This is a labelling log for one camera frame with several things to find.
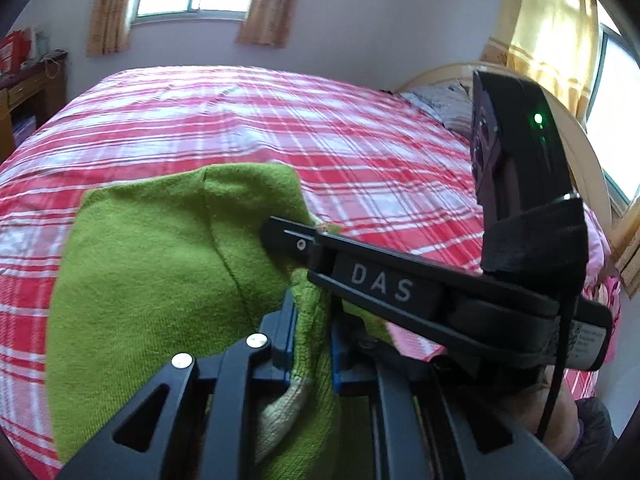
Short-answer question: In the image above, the green orange striped knit sweater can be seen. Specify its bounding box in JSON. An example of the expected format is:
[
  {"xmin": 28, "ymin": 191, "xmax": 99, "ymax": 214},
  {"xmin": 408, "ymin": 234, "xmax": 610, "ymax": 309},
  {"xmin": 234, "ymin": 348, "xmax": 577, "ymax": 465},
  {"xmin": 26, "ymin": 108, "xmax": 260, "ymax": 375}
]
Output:
[{"xmin": 46, "ymin": 164, "xmax": 373, "ymax": 479}]

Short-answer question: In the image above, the pink blanket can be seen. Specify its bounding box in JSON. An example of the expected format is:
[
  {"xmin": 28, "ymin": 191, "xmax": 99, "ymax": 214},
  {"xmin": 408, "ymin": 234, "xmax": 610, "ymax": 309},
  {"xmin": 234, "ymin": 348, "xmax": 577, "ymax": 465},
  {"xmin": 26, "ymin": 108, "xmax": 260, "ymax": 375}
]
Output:
[{"xmin": 582, "ymin": 205, "xmax": 622, "ymax": 364}]

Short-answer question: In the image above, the cream wooden headboard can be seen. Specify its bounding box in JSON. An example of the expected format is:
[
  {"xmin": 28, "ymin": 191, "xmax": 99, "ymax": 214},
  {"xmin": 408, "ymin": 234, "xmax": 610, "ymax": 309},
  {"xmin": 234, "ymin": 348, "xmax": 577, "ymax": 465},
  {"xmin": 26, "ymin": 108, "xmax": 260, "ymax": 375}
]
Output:
[{"xmin": 396, "ymin": 61, "xmax": 613, "ymax": 237}]

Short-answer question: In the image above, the red plaid bed sheet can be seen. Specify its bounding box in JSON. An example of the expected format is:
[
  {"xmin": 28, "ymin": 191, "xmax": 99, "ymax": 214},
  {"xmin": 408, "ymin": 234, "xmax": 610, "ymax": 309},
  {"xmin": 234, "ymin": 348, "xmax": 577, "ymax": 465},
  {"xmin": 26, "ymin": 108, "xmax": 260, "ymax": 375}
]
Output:
[{"xmin": 1, "ymin": 66, "xmax": 483, "ymax": 479}]

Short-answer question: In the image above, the side window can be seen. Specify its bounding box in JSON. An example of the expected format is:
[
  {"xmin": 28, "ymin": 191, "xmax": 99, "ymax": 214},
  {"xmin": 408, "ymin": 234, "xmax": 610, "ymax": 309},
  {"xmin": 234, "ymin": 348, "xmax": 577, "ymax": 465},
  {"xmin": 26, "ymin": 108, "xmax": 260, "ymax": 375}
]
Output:
[{"xmin": 586, "ymin": 6, "xmax": 639, "ymax": 211}]

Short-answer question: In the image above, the grey striped pillow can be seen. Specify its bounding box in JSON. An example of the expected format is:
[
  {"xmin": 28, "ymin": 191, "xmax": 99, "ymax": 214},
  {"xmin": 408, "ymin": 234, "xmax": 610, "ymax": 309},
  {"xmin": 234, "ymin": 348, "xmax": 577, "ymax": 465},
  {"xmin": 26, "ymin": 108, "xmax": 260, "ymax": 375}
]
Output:
[{"xmin": 399, "ymin": 80, "xmax": 473, "ymax": 141}]

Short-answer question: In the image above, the yellow side curtain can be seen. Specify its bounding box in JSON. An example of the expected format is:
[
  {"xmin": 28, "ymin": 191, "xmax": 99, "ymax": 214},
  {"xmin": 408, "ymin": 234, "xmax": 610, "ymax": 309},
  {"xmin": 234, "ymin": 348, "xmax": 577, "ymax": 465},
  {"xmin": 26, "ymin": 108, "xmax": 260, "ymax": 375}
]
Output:
[{"xmin": 480, "ymin": 0, "xmax": 600, "ymax": 122}]

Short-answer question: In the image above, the brown wooden desk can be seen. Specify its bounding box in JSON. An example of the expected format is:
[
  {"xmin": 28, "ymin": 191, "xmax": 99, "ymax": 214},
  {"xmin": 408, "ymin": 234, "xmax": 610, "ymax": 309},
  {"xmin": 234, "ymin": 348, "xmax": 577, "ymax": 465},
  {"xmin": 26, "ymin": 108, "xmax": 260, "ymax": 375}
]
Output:
[{"xmin": 1, "ymin": 50, "xmax": 68, "ymax": 162}]

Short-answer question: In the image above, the right beige curtain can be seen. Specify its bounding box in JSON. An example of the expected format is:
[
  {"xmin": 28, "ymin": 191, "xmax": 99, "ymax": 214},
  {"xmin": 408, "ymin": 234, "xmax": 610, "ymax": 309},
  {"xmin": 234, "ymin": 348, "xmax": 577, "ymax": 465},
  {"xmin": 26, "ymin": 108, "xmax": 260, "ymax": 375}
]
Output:
[{"xmin": 236, "ymin": 0, "xmax": 297, "ymax": 49}]

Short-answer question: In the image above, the beige curtain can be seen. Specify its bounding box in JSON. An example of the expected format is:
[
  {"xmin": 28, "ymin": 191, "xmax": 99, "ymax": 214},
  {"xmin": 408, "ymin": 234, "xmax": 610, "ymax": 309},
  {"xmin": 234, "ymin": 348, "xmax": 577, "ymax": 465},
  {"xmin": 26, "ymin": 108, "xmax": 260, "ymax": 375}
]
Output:
[
  {"xmin": 86, "ymin": 0, "xmax": 134, "ymax": 58},
  {"xmin": 236, "ymin": 0, "xmax": 297, "ymax": 49}
]

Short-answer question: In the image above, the left beige curtain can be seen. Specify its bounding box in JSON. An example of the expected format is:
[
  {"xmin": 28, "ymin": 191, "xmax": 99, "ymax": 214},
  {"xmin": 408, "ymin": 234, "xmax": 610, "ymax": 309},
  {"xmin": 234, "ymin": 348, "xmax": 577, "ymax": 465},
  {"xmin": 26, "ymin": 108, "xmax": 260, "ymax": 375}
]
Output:
[{"xmin": 86, "ymin": 0, "xmax": 134, "ymax": 58}]

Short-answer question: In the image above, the red gift box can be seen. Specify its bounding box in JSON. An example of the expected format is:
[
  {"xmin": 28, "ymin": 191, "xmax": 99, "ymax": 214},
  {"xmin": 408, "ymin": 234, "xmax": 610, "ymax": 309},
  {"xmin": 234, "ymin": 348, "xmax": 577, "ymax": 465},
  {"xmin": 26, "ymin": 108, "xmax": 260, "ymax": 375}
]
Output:
[{"xmin": 0, "ymin": 29, "xmax": 32, "ymax": 74}]

